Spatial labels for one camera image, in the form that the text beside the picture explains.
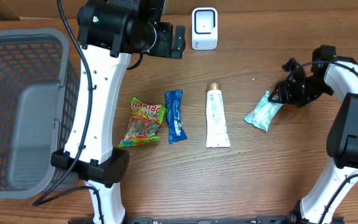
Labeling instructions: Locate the grey plastic mesh basket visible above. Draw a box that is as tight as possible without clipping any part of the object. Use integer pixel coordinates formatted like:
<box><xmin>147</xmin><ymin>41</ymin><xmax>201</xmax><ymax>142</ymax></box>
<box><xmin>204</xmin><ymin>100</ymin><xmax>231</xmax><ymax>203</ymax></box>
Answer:
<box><xmin>0</xmin><ymin>29</ymin><xmax>80</xmax><ymax>199</ymax></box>

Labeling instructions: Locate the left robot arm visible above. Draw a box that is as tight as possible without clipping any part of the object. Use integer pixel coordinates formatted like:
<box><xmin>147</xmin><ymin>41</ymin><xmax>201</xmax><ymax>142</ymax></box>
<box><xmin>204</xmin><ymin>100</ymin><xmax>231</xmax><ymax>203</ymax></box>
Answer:
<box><xmin>51</xmin><ymin>0</ymin><xmax>185</xmax><ymax>223</ymax></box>

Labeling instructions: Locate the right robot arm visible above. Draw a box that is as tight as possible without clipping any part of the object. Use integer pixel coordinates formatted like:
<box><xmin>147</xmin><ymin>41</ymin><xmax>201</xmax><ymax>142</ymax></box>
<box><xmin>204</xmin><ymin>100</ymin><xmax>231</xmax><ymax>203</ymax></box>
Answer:
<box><xmin>268</xmin><ymin>45</ymin><xmax>358</xmax><ymax>223</ymax></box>

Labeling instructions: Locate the green gummy candy bag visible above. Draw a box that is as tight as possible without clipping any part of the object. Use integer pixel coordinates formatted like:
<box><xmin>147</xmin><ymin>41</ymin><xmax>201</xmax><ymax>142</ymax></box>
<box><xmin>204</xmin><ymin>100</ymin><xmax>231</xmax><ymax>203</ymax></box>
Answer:
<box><xmin>119</xmin><ymin>98</ymin><xmax>167</xmax><ymax>147</ymax></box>

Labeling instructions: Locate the white barcode scanner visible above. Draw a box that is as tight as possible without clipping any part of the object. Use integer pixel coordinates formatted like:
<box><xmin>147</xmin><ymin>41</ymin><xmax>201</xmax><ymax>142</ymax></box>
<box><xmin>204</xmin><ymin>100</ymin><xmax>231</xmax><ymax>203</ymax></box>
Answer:
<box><xmin>191</xmin><ymin>7</ymin><xmax>218</xmax><ymax>50</ymax></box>

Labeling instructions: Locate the mint green wipes packet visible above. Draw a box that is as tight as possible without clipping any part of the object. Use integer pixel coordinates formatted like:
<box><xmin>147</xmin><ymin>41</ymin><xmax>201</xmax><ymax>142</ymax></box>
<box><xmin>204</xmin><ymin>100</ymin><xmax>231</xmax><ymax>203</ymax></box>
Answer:
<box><xmin>244</xmin><ymin>90</ymin><xmax>283</xmax><ymax>132</ymax></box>

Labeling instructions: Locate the white tube with gold cap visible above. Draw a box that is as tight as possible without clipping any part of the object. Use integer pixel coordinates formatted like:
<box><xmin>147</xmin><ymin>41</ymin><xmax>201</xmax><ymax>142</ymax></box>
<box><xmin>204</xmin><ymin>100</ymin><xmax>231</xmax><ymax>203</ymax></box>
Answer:
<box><xmin>206</xmin><ymin>83</ymin><xmax>231</xmax><ymax>148</ymax></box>

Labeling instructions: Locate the blue cookie packet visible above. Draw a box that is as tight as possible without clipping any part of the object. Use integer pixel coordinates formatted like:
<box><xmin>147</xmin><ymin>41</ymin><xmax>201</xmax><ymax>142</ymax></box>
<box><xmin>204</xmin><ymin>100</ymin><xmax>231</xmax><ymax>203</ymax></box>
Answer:
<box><xmin>165</xmin><ymin>90</ymin><xmax>187</xmax><ymax>144</ymax></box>

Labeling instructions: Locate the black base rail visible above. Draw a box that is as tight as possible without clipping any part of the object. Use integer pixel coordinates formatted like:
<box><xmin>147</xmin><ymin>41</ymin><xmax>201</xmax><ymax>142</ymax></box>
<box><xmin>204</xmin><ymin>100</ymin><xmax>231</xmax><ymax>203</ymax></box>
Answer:
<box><xmin>68</xmin><ymin>216</ymin><xmax>345</xmax><ymax>224</ymax></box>

